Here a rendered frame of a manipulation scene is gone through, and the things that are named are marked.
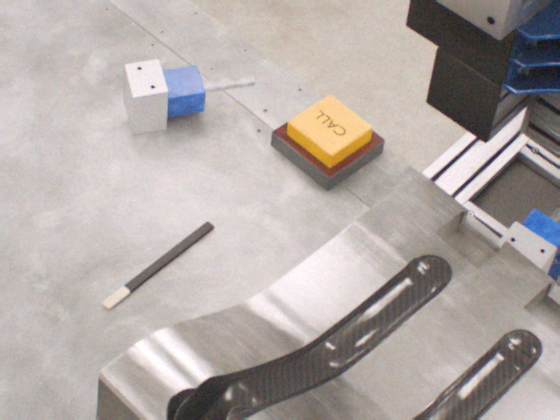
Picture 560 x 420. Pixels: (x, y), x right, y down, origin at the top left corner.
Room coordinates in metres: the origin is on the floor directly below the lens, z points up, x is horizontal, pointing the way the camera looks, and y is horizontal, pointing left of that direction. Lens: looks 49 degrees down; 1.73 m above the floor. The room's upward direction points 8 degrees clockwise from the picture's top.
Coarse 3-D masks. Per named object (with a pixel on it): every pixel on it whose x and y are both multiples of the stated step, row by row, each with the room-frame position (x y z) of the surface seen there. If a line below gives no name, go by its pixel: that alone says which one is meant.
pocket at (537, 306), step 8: (544, 288) 0.68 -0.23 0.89; (552, 288) 0.69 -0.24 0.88; (536, 296) 0.67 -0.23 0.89; (544, 296) 0.68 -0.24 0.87; (552, 296) 0.68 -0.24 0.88; (528, 304) 0.66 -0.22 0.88; (536, 304) 0.68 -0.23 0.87; (544, 304) 0.68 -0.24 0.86; (552, 304) 0.68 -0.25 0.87; (536, 312) 0.67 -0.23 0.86; (544, 312) 0.67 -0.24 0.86; (552, 312) 0.67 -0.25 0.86; (544, 320) 0.66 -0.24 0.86; (552, 320) 0.66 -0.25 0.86; (552, 328) 0.65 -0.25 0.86
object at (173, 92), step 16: (128, 64) 0.92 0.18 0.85; (144, 64) 0.92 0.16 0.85; (128, 80) 0.90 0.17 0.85; (144, 80) 0.90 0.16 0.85; (160, 80) 0.90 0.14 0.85; (176, 80) 0.92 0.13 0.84; (192, 80) 0.92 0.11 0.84; (224, 80) 0.94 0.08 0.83; (240, 80) 0.94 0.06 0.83; (128, 96) 0.90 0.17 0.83; (144, 96) 0.88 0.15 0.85; (160, 96) 0.89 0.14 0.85; (176, 96) 0.90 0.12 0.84; (192, 96) 0.90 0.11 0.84; (128, 112) 0.90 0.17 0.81; (144, 112) 0.88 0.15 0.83; (160, 112) 0.89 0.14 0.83; (176, 112) 0.90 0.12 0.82; (192, 112) 0.90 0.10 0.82; (144, 128) 0.88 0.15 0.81; (160, 128) 0.89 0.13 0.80
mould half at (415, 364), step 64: (320, 256) 0.69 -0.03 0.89; (384, 256) 0.69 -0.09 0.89; (448, 256) 0.70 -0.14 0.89; (512, 256) 0.71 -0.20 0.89; (192, 320) 0.58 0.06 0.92; (256, 320) 0.61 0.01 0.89; (320, 320) 0.62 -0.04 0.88; (448, 320) 0.63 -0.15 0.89; (512, 320) 0.64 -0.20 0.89; (128, 384) 0.50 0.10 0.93; (192, 384) 0.51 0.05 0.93; (384, 384) 0.56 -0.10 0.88; (448, 384) 0.57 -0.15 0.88
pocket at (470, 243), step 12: (456, 216) 0.75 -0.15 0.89; (444, 228) 0.73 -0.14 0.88; (456, 228) 0.75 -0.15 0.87; (468, 228) 0.75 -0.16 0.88; (444, 240) 0.74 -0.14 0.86; (456, 240) 0.74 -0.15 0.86; (468, 240) 0.74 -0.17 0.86; (480, 240) 0.74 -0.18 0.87; (468, 252) 0.73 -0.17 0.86; (480, 252) 0.73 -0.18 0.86; (492, 252) 0.73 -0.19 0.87; (480, 264) 0.72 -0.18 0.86
